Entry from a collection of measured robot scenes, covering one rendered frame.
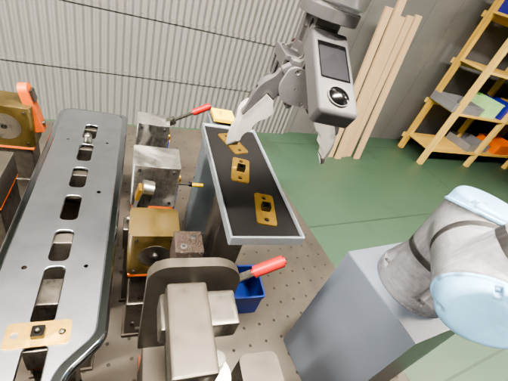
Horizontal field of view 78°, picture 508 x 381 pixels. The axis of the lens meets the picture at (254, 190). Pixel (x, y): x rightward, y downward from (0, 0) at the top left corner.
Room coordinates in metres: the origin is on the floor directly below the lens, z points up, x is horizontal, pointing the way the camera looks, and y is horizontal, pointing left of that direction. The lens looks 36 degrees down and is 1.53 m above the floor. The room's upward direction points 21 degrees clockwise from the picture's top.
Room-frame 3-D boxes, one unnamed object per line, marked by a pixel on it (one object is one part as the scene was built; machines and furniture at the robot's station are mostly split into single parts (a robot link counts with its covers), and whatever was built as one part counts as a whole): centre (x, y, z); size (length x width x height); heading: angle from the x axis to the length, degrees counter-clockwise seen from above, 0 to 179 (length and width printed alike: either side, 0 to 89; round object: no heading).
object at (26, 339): (0.19, 0.22, 1.01); 0.08 x 0.04 x 0.01; 118
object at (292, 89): (0.43, 0.00, 1.44); 0.09 x 0.08 x 0.12; 19
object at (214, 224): (0.54, 0.03, 0.92); 0.10 x 0.08 x 0.45; 28
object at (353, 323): (0.48, -0.37, 0.90); 0.20 x 0.20 x 0.40; 36
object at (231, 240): (0.54, 0.03, 1.16); 0.37 x 0.14 x 0.02; 28
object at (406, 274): (0.48, -0.37, 1.15); 0.15 x 0.15 x 0.10
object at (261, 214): (0.46, -0.03, 1.17); 0.08 x 0.04 x 0.01; 17
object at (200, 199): (0.78, 0.15, 0.92); 0.08 x 0.08 x 0.44; 28
